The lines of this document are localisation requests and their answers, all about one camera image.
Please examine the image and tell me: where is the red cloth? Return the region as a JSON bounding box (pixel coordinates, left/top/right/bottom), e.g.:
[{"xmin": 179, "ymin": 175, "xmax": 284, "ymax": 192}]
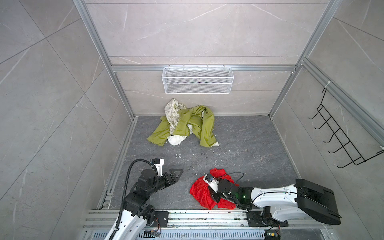
[{"xmin": 190, "ymin": 169, "xmax": 236, "ymax": 210}]

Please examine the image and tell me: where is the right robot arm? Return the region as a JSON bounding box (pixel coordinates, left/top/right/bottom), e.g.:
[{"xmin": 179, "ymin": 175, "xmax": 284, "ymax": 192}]
[{"xmin": 203, "ymin": 175, "xmax": 342, "ymax": 226}]

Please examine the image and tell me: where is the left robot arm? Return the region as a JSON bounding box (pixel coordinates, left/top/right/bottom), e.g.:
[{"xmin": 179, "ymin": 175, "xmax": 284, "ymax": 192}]
[{"xmin": 105, "ymin": 169, "xmax": 183, "ymax": 240}]

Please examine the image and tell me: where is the green cloth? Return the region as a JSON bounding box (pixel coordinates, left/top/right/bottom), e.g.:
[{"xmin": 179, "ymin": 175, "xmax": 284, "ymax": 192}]
[{"xmin": 147, "ymin": 105, "xmax": 219, "ymax": 148}]

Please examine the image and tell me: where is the white patterned cloth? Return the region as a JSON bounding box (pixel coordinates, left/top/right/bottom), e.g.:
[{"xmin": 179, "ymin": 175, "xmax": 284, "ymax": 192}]
[{"xmin": 165, "ymin": 98, "xmax": 187, "ymax": 146}]

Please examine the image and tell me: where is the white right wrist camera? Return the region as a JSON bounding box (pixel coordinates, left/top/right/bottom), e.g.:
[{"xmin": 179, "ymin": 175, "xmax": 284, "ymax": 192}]
[{"xmin": 203, "ymin": 174, "xmax": 219, "ymax": 193}]

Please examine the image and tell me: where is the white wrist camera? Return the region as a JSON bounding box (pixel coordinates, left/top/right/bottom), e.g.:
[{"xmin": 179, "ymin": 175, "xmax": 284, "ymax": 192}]
[
  {"xmin": 203, "ymin": 174, "xmax": 219, "ymax": 193},
  {"xmin": 151, "ymin": 159, "xmax": 165, "ymax": 177}
]

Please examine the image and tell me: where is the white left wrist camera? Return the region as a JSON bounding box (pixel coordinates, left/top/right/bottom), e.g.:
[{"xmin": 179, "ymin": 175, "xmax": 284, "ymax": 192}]
[{"xmin": 151, "ymin": 159, "xmax": 165, "ymax": 177}]

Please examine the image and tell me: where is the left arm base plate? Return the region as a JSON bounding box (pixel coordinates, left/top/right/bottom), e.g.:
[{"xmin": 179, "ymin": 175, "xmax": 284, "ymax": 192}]
[{"xmin": 150, "ymin": 211, "xmax": 170, "ymax": 228}]

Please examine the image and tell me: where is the aluminium rail at front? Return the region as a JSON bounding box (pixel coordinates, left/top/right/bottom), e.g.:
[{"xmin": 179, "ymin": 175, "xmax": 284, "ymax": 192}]
[{"xmin": 79, "ymin": 209, "xmax": 338, "ymax": 240}]

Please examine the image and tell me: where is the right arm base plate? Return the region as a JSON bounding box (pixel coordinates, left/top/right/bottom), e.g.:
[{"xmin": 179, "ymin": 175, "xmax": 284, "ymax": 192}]
[{"xmin": 246, "ymin": 211, "xmax": 289, "ymax": 227}]

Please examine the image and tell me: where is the black corrugated cable hose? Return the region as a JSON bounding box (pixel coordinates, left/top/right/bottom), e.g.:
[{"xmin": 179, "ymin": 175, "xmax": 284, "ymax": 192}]
[{"xmin": 107, "ymin": 158, "xmax": 154, "ymax": 240}]

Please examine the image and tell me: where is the white wire mesh basket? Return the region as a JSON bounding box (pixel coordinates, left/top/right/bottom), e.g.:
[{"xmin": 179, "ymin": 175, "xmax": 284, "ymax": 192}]
[{"xmin": 162, "ymin": 67, "xmax": 234, "ymax": 94}]

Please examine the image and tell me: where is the black wire hook rack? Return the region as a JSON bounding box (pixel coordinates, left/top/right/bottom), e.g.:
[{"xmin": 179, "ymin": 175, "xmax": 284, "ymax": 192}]
[{"xmin": 308, "ymin": 88, "xmax": 384, "ymax": 169}]

